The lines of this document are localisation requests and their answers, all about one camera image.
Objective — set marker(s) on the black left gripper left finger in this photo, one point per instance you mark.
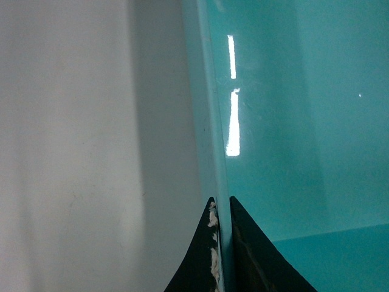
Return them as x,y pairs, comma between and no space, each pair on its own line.
199,270

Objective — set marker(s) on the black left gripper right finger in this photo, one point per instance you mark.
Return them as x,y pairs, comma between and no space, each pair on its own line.
259,266

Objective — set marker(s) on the teal plastic bin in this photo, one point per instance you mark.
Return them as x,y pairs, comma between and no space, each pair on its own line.
290,106

